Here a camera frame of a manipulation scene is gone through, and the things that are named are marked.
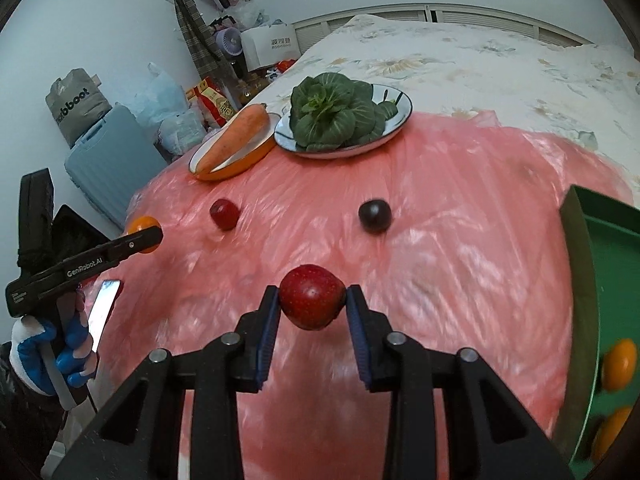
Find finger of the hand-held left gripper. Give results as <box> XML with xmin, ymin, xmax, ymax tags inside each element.
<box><xmin>102</xmin><ymin>225</ymin><xmax>165</xmax><ymax>266</ymax></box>

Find carrot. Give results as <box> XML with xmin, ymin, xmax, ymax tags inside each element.
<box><xmin>196</xmin><ymin>103</ymin><xmax>270</xmax><ymax>173</ymax></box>

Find green tray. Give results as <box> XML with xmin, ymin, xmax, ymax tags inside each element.
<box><xmin>552</xmin><ymin>185</ymin><xmax>640</xmax><ymax>480</ymax></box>

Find orange plate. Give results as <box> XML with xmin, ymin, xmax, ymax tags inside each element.
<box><xmin>188</xmin><ymin>112</ymin><xmax>282</xmax><ymax>182</ymax></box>

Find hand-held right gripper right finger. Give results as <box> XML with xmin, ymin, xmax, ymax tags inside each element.
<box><xmin>346</xmin><ymin>284</ymin><xmax>576</xmax><ymax>480</ymax></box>

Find green bok choy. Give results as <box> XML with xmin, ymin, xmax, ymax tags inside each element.
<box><xmin>290</xmin><ymin>72</ymin><xmax>401</xmax><ymax>152</ymax></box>

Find dark purple plum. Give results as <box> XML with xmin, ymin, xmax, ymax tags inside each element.
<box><xmin>358</xmin><ymin>199</ymin><xmax>393</xmax><ymax>234</ymax></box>

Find person's left hand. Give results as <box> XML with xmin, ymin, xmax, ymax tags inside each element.
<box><xmin>9</xmin><ymin>300</ymin><xmax>101</xmax><ymax>401</ymax></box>

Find floral bed cover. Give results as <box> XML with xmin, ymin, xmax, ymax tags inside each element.
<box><xmin>240</xmin><ymin>14</ymin><xmax>640</xmax><ymax>201</ymax></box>

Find pale blue plastic bag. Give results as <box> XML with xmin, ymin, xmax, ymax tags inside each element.
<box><xmin>159</xmin><ymin>107</ymin><xmax>207</xmax><ymax>156</ymax></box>
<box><xmin>132</xmin><ymin>62</ymin><xmax>191</xmax><ymax>126</ymax></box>

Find pink plastic sheet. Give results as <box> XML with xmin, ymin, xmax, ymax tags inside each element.
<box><xmin>82</xmin><ymin>110</ymin><xmax>636</xmax><ymax>480</ymax></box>

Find clear plastic bag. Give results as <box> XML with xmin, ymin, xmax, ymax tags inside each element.
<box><xmin>225</xmin><ymin>0</ymin><xmax>271</xmax><ymax>28</ymax></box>

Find red apple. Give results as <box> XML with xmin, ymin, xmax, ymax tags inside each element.
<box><xmin>209</xmin><ymin>198</ymin><xmax>239</xmax><ymax>231</ymax></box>
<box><xmin>278</xmin><ymin>263</ymin><xmax>347</xmax><ymax>332</ymax></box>

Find grey shopping bag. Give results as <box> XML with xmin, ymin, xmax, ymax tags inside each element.
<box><xmin>45</xmin><ymin>68</ymin><xmax>112</xmax><ymax>150</ymax></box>

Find plaid scarf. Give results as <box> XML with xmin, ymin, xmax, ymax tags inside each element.
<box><xmin>171</xmin><ymin>0</ymin><xmax>226</xmax><ymax>81</ymax></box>

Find light blue suitcase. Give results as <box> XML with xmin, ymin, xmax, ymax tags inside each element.
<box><xmin>64</xmin><ymin>104</ymin><xmax>168</xmax><ymax>231</ymax></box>

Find black smartphone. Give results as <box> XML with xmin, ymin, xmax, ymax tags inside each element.
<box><xmin>87</xmin><ymin>280</ymin><xmax>122</xmax><ymax>353</ymax></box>

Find orange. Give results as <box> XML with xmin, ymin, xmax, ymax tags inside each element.
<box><xmin>600</xmin><ymin>338</ymin><xmax>638</xmax><ymax>392</ymax></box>
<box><xmin>590</xmin><ymin>405</ymin><xmax>635</xmax><ymax>463</ymax></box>
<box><xmin>125</xmin><ymin>215</ymin><xmax>162</xmax><ymax>254</ymax></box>

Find person's left forearm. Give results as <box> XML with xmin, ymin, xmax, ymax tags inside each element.
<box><xmin>0</xmin><ymin>345</ymin><xmax>68</xmax><ymax>466</ymax></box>

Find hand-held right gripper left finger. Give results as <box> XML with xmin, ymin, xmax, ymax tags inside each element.
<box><xmin>52</xmin><ymin>285</ymin><xmax>281</xmax><ymax>480</ymax></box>

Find blue-rimmed white plate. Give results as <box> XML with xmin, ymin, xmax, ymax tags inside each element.
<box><xmin>274</xmin><ymin>83</ymin><xmax>414</xmax><ymax>160</ymax></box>

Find orange rice bag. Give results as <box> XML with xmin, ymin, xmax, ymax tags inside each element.
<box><xmin>185</xmin><ymin>76</ymin><xmax>240</xmax><ymax>128</ymax></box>

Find white paper bag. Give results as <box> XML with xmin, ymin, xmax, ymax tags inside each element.
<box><xmin>241</xmin><ymin>22</ymin><xmax>301</xmax><ymax>72</ymax></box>

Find purple fan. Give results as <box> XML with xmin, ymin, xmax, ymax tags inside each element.
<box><xmin>215</xmin><ymin>27</ymin><xmax>246</xmax><ymax>58</ymax></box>

